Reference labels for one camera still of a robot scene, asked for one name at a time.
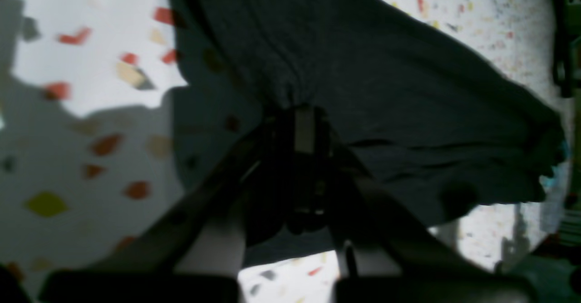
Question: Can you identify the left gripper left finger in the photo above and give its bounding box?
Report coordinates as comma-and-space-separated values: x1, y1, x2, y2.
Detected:
39, 108, 300, 303

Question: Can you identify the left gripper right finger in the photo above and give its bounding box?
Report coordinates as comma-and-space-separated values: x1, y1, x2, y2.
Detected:
295, 106, 536, 303

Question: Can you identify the dark grey T-shirt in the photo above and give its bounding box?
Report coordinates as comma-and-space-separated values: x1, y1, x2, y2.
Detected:
163, 0, 568, 269

